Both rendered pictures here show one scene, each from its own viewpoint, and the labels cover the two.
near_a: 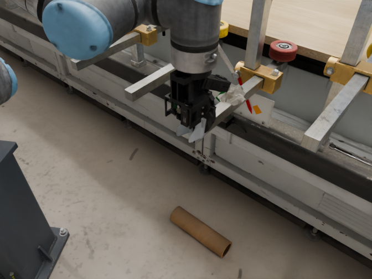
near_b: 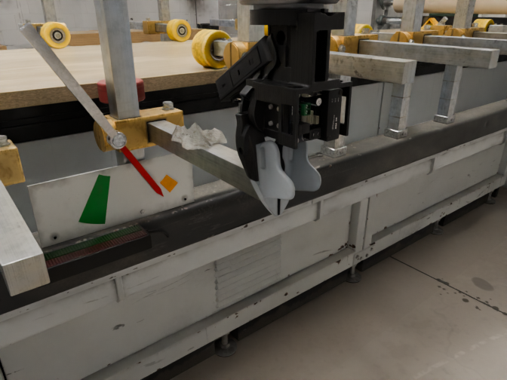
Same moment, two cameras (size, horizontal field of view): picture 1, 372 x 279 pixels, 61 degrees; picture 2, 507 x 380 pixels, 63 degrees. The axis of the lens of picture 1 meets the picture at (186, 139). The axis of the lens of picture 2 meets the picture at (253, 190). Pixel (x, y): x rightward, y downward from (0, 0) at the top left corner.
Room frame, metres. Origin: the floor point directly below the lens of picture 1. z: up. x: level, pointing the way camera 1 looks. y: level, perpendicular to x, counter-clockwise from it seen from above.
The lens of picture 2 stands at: (0.51, 0.39, 1.03)
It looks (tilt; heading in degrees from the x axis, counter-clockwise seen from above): 24 degrees down; 282
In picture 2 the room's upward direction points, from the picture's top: straight up
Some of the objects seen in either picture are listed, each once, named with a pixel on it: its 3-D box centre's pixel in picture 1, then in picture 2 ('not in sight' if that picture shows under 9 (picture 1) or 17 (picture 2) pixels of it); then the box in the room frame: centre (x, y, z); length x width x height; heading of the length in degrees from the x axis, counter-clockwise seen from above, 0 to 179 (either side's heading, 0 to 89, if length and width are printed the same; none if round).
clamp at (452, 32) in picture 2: not in sight; (463, 37); (0.19, -0.98, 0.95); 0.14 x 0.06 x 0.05; 50
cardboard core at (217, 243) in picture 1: (199, 230); not in sight; (0.81, -0.06, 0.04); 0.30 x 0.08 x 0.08; 50
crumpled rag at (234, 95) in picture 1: (234, 92); (197, 131); (0.70, -0.13, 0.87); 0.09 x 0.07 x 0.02; 140
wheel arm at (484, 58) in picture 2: not in sight; (373, 47); (0.46, -0.58, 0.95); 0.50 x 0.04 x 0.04; 140
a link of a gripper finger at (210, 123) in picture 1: (205, 114); not in sight; (0.56, -0.04, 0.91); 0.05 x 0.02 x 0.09; 50
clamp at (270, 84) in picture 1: (257, 75); (139, 128); (0.83, -0.21, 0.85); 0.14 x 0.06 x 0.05; 50
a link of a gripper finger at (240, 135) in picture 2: not in sight; (258, 137); (0.59, -0.01, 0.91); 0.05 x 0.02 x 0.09; 50
